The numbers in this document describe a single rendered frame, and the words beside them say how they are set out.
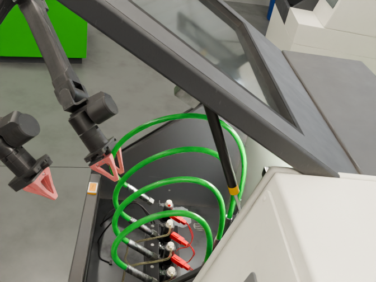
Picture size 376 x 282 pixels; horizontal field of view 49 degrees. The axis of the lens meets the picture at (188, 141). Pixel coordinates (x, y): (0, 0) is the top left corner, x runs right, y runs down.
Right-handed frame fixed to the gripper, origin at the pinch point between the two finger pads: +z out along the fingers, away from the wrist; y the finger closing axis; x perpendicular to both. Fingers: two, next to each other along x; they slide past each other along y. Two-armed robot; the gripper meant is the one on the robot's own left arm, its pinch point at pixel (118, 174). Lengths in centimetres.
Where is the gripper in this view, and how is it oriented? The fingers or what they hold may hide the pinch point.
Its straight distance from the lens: 115.9
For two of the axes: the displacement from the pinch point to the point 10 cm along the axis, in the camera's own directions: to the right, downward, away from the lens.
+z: 5.2, 8.3, 2.1
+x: -8.4, 4.5, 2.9
